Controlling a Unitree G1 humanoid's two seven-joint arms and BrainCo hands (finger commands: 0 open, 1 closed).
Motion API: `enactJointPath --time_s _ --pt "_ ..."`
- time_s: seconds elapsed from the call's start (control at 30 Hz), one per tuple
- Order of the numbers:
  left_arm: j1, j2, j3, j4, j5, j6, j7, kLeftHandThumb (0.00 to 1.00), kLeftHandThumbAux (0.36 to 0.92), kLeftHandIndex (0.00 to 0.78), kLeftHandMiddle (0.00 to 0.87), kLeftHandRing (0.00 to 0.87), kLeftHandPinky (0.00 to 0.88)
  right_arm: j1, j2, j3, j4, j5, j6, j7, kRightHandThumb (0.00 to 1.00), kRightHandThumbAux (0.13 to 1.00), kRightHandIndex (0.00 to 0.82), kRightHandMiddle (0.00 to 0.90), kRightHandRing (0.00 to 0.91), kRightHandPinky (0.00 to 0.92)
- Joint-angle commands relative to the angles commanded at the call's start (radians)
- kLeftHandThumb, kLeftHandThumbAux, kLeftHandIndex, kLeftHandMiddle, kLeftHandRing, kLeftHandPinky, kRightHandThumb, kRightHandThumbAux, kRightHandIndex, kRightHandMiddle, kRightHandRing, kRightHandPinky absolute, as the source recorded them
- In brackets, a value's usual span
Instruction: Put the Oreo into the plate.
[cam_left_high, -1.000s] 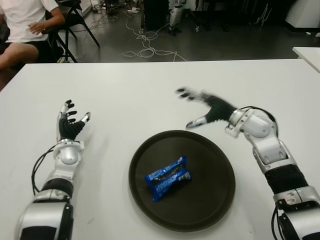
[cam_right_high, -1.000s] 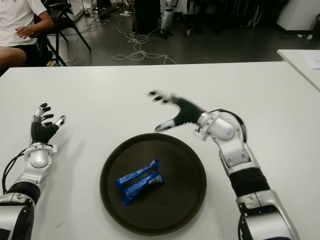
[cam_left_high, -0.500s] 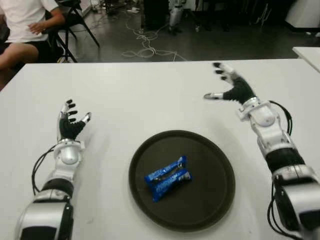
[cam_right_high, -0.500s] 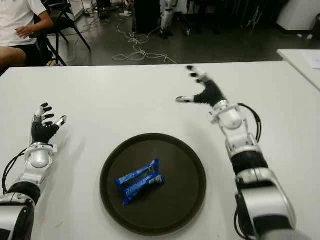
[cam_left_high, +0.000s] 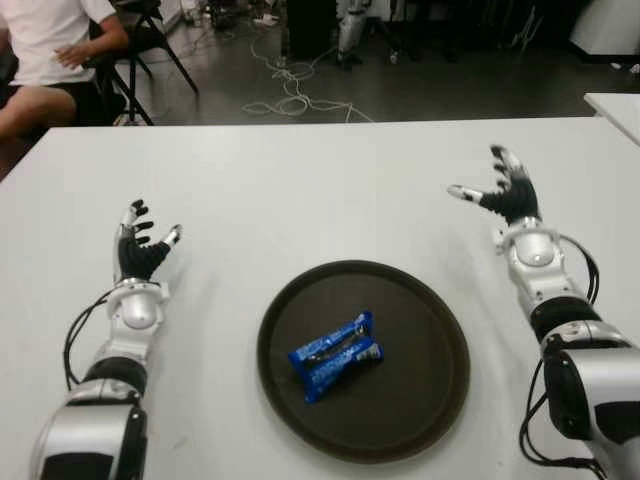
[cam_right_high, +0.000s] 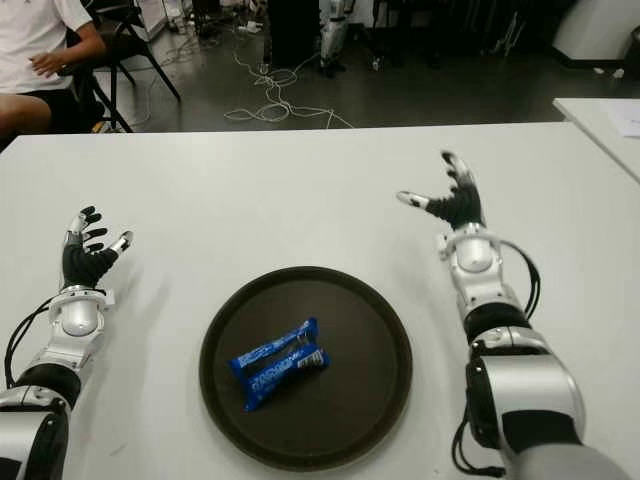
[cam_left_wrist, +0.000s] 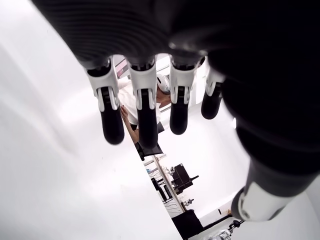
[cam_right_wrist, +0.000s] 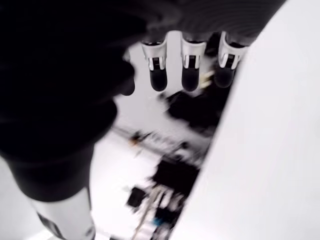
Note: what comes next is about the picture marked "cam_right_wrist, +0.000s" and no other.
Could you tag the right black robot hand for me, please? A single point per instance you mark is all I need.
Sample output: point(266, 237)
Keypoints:
point(50, 75)

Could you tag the black machine on bench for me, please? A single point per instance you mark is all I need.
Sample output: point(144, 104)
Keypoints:
point(135, 197)

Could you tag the black cabinet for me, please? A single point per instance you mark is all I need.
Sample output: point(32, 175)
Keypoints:
point(175, 175)

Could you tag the wood-edged workbench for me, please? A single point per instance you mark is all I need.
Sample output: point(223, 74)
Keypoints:
point(150, 212)

